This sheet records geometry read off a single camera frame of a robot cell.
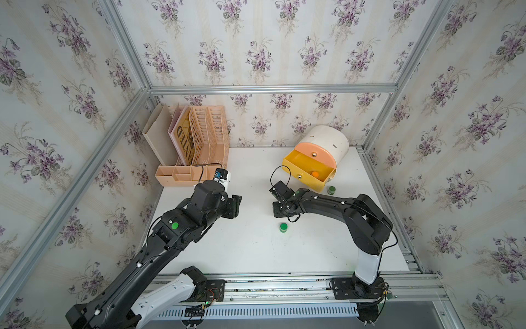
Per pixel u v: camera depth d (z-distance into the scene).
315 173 0.93
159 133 0.90
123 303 0.38
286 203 0.68
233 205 0.58
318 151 0.89
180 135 0.91
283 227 0.86
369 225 0.48
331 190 0.98
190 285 0.61
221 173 0.57
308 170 0.95
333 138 0.95
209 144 1.19
